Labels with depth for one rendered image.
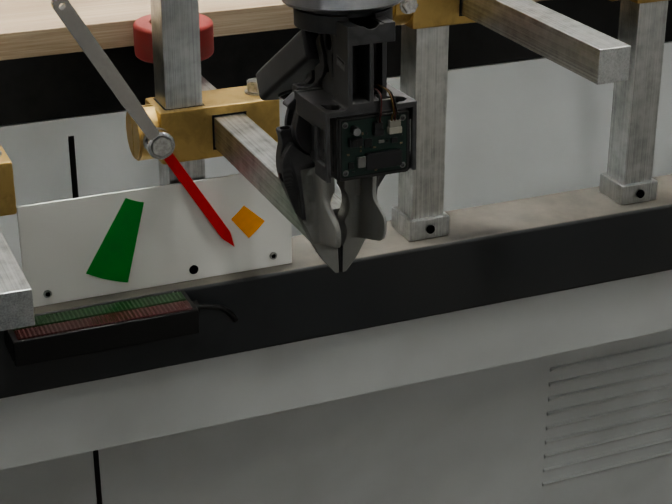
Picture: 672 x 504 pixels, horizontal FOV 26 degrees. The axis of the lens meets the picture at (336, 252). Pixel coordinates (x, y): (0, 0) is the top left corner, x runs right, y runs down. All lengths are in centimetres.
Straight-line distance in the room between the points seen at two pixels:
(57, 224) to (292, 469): 60
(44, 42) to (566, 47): 54
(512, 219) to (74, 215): 47
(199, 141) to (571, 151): 61
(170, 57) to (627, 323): 65
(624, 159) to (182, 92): 50
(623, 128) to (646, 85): 5
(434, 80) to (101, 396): 45
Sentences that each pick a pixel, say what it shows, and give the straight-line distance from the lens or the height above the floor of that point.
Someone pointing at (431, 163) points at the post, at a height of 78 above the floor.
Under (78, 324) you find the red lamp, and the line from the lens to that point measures 132.
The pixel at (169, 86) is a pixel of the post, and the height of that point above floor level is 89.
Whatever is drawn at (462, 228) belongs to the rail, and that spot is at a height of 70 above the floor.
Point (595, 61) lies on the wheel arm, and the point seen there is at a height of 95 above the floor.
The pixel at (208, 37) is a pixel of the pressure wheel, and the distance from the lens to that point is 147.
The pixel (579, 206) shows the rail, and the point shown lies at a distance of 158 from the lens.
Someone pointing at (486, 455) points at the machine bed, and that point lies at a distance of 194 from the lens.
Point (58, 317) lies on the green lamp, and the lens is 133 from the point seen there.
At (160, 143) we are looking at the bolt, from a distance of 131.
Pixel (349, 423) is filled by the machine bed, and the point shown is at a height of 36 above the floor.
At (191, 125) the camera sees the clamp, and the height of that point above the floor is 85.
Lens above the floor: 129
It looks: 24 degrees down
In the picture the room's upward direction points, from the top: straight up
